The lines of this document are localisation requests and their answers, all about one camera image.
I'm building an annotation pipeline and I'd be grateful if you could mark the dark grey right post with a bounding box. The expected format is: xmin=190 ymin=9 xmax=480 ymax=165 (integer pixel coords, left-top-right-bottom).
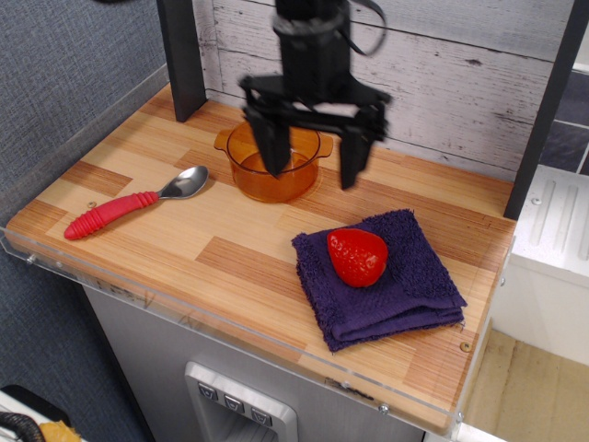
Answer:
xmin=503 ymin=0 xmax=588 ymax=220

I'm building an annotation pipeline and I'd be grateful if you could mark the red plastic strawberry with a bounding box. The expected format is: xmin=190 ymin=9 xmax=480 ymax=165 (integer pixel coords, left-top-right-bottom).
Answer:
xmin=327 ymin=227 xmax=388 ymax=288

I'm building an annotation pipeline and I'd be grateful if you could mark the white toy sink unit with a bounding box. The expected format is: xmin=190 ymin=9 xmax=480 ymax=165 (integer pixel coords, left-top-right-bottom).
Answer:
xmin=491 ymin=166 xmax=588 ymax=364

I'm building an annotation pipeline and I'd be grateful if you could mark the orange transparent glass pot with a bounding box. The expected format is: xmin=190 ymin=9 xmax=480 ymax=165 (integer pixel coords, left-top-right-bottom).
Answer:
xmin=214 ymin=122 xmax=334 ymax=203

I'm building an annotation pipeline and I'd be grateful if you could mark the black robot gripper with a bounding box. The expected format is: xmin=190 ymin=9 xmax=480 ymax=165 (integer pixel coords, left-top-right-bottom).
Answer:
xmin=239 ymin=17 xmax=390 ymax=190

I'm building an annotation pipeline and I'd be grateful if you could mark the folded purple towel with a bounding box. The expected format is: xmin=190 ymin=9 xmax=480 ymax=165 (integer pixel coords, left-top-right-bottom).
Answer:
xmin=292 ymin=209 xmax=467 ymax=352

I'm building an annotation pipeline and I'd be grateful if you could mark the yellow object bottom left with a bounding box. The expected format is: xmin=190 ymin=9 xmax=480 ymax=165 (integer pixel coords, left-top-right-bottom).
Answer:
xmin=40 ymin=421 xmax=83 ymax=442

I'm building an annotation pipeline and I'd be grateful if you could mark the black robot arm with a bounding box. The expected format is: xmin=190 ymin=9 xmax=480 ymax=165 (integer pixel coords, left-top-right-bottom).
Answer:
xmin=239 ymin=1 xmax=391 ymax=189

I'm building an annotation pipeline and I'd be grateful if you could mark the silver dispenser button panel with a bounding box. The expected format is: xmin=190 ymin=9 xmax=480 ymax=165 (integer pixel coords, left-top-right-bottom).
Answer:
xmin=184 ymin=362 xmax=298 ymax=441

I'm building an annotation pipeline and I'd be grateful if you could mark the dark grey post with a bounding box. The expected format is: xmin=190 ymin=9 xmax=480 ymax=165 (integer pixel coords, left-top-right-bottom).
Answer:
xmin=503 ymin=0 xmax=588 ymax=220
xmin=156 ymin=0 xmax=207 ymax=122

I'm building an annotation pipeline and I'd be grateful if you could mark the dark grey left post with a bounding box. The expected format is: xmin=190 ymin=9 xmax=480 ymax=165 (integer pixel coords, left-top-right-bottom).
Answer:
xmin=156 ymin=0 xmax=207 ymax=122

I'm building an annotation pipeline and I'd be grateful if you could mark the grey toy fridge cabinet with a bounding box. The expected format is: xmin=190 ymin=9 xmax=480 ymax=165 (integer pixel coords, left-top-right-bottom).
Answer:
xmin=86 ymin=288 xmax=424 ymax=441

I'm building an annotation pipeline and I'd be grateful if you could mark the clear acrylic edge guard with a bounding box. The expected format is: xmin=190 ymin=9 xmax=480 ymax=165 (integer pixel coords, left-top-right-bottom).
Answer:
xmin=5 ymin=88 xmax=514 ymax=435

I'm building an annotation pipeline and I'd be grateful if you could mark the red handled metal spoon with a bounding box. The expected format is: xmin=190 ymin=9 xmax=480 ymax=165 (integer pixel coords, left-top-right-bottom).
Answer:
xmin=64 ymin=166 xmax=209 ymax=240

